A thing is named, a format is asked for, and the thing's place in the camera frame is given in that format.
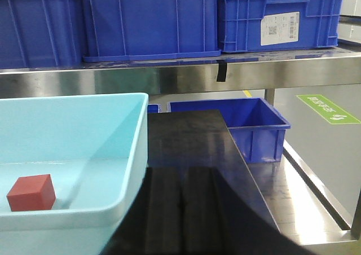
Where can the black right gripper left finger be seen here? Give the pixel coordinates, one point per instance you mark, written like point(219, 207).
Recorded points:
point(153, 223)

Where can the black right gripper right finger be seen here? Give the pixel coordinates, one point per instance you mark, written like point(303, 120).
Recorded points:
point(217, 221)

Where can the stainless steel shelf rack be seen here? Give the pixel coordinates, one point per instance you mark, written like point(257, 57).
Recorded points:
point(265, 71)

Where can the small blue bin lower shelf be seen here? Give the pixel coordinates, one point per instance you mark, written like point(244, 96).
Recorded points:
point(257, 128)

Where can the red cube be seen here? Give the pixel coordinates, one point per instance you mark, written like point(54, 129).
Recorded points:
point(30, 193)

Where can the light blue plastic tray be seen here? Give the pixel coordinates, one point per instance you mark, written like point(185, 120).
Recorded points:
point(94, 147)

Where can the small blue bin edge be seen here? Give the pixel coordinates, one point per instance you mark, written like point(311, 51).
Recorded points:
point(153, 108)

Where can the black tape strip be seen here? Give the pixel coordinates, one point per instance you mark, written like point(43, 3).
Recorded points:
point(222, 71)

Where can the white barcode label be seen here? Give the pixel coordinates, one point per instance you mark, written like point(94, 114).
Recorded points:
point(280, 28)

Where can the blue bin upper middle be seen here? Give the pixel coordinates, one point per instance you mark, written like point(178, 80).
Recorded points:
point(129, 30)

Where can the blue bin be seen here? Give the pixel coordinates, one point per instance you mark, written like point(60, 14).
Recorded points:
point(129, 30)
point(41, 33)

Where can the blue crate with label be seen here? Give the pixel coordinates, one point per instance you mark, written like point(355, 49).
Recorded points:
point(239, 24)

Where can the blue bin upper left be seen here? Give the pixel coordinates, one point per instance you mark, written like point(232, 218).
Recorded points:
point(41, 33)

